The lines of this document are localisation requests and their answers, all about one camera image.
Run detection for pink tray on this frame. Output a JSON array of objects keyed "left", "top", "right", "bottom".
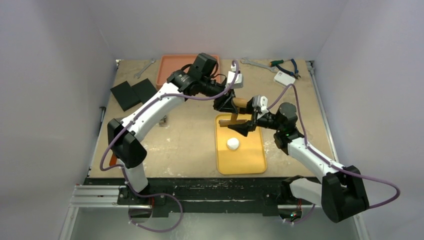
[{"left": 156, "top": 53, "right": 220, "bottom": 94}]

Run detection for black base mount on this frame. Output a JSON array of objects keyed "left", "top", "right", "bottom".
[{"left": 116, "top": 177, "right": 314, "bottom": 219}]

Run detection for wooden dough roller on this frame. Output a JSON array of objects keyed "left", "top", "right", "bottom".
[{"left": 218, "top": 97, "right": 248, "bottom": 127}]

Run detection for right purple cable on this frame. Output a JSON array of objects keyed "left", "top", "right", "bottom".
[{"left": 264, "top": 83, "right": 401, "bottom": 226}]

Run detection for green blue pliers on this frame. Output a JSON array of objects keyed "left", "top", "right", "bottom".
[{"left": 268, "top": 58, "right": 301, "bottom": 80}]

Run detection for aluminium frame rail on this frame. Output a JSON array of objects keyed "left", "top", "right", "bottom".
[{"left": 59, "top": 185, "right": 150, "bottom": 240}]

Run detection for silver wrench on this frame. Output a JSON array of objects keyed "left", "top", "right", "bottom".
[
  {"left": 240, "top": 58, "right": 279, "bottom": 73},
  {"left": 133, "top": 58, "right": 156, "bottom": 79}
]

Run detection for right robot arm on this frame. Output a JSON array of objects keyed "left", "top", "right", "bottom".
[{"left": 225, "top": 102, "right": 370, "bottom": 223}]

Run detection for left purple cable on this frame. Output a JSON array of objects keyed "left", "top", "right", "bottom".
[{"left": 99, "top": 59, "right": 241, "bottom": 233}]

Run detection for black block left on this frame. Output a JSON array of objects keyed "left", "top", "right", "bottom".
[{"left": 110, "top": 81, "right": 141, "bottom": 112}]

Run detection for black block right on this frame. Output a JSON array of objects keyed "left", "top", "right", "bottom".
[{"left": 131, "top": 78, "right": 158, "bottom": 104}]

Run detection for black block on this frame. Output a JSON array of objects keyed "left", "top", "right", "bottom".
[
  {"left": 110, "top": 81, "right": 141, "bottom": 112},
  {"left": 131, "top": 78, "right": 158, "bottom": 104}
]

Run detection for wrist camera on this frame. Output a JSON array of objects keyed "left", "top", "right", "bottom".
[
  {"left": 225, "top": 63, "right": 244, "bottom": 89},
  {"left": 252, "top": 95, "right": 269, "bottom": 114}
]

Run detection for left silver wrench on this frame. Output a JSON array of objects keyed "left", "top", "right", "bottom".
[{"left": 133, "top": 58, "right": 156, "bottom": 79}]

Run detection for white dough ball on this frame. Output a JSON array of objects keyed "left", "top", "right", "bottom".
[{"left": 226, "top": 137, "right": 240, "bottom": 151}]

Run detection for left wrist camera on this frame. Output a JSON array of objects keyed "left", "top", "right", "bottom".
[{"left": 225, "top": 63, "right": 244, "bottom": 89}]

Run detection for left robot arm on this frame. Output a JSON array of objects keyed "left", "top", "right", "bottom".
[{"left": 101, "top": 52, "right": 240, "bottom": 205}]

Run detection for purple cable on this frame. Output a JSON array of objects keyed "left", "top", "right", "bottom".
[
  {"left": 99, "top": 59, "right": 241, "bottom": 233},
  {"left": 264, "top": 83, "right": 401, "bottom": 226}
]

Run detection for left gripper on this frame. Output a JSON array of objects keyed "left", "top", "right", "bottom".
[{"left": 200, "top": 76, "right": 239, "bottom": 114}]

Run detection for white small box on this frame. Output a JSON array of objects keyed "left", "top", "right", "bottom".
[{"left": 273, "top": 71, "right": 296, "bottom": 87}]

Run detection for right silver wrench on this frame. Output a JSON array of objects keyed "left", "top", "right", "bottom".
[{"left": 240, "top": 58, "right": 279, "bottom": 73}]

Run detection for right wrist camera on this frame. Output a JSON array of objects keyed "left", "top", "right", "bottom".
[{"left": 252, "top": 95, "right": 269, "bottom": 114}]

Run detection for yellow tray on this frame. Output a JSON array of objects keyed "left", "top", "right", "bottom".
[{"left": 215, "top": 113, "right": 267, "bottom": 175}]

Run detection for metal ring cutter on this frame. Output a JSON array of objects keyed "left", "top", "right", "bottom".
[{"left": 158, "top": 115, "right": 168, "bottom": 127}]

